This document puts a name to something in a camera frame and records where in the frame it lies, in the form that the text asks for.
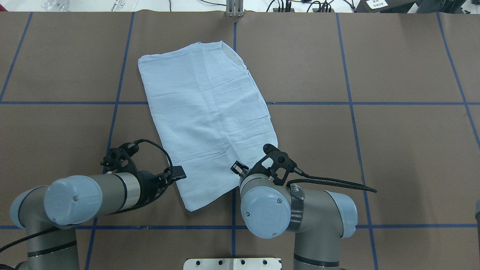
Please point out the clear plastic bag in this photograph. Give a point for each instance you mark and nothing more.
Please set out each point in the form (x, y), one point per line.
(56, 5)

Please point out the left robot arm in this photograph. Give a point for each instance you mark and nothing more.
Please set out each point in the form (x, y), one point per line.
(50, 214)

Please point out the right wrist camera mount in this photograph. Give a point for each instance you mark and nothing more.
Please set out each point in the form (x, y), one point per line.
(276, 165)

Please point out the grey aluminium frame post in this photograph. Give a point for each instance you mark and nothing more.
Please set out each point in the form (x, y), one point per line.
(234, 8)

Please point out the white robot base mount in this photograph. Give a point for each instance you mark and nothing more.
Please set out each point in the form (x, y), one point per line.
(233, 264)

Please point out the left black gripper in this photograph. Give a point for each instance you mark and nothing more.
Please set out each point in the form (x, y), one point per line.
(149, 184)

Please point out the light blue button shirt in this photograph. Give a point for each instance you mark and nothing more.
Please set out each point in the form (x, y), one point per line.
(209, 113)

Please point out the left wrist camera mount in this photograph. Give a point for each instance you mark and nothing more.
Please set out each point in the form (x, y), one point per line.
(119, 160)

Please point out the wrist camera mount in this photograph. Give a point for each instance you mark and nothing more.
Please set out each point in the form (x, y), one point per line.
(276, 165)
(119, 160)

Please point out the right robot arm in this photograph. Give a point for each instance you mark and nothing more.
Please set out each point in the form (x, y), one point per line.
(319, 219)

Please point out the black box with label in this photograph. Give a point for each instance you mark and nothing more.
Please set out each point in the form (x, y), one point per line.
(384, 6)

